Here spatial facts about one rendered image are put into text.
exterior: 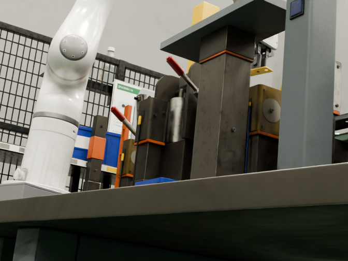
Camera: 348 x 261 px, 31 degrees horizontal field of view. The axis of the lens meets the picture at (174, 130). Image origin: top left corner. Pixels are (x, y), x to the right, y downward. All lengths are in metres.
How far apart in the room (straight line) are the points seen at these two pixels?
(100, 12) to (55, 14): 3.05
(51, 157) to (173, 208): 0.85
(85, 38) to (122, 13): 3.52
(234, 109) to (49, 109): 0.51
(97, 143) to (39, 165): 0.76
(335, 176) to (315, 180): 0.02
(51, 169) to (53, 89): 0.25
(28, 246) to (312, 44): 0.61
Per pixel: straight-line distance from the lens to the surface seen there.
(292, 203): 0.62
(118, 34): 5.05
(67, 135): 1.59
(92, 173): 2.27
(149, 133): 1.64
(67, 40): 1.61
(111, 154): 2.37
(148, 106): 1.66
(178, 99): 1.72
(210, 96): 1.35
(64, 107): 1.60
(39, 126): 1.60
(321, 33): 1.18
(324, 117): 1.13
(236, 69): 1.35
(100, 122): 2.32
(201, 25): 1.40
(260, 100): 1.49
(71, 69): 1.60
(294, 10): 1.21
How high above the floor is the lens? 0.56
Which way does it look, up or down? 15 degrees up
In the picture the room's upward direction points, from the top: 6 degrees clockwise
